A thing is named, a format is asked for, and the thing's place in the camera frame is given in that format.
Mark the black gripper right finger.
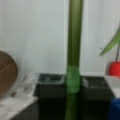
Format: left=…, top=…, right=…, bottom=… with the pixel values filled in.
left=80, top=77, right=114, bottom=120

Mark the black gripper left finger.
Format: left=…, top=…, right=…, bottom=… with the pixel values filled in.
left=35, top=73, right=66, bottom=120

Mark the red tulip long stem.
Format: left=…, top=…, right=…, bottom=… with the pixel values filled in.
left=64, top=0, right=87, bottom=120

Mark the brown cylindrical vase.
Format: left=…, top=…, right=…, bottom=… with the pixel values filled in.
left=0, top=51, right=18, bottom=98

